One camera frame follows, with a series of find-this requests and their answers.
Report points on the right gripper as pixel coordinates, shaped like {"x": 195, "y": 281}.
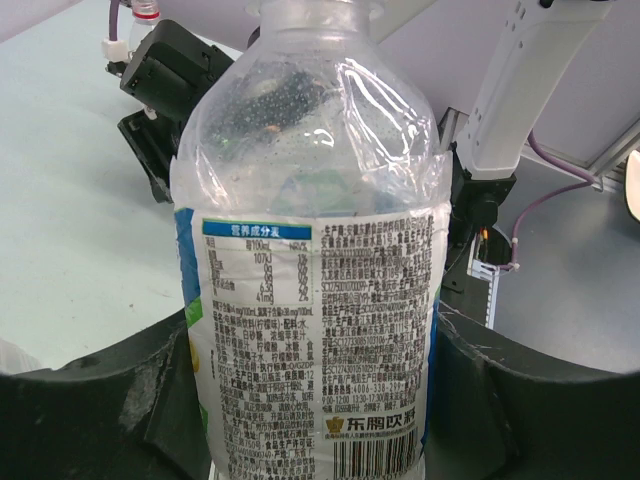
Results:
{"x": 154, "y": 143}

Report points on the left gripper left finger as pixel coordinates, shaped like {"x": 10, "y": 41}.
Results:
{"x": 128, "y": 411}

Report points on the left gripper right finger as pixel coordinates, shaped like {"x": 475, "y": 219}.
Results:
{"x": 501, "y": 410}

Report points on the water bottle blue cap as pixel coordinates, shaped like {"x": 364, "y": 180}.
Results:
{"x": 312, "y": 207}

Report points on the clear bottle red label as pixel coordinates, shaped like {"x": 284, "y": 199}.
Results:
{"x": 146, "y": 15}

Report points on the white cable duct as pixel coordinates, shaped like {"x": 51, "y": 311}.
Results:
{"x": 488, "y": 275}

